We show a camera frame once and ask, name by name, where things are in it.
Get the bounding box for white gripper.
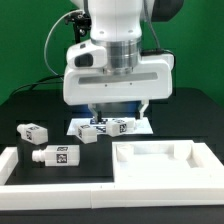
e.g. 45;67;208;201
62;53;175;124

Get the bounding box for white square tabletop part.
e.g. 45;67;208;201
112;140;224;188

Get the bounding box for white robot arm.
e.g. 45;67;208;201
63;0;184;121

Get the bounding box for white sheet with tags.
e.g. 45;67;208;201
67;117;153;135

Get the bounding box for white U-shaped fence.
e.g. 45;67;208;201
0;147;224;211

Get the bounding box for black cables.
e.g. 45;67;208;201
9;74;65;98

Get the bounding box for grey cable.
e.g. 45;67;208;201
43;9;78;78

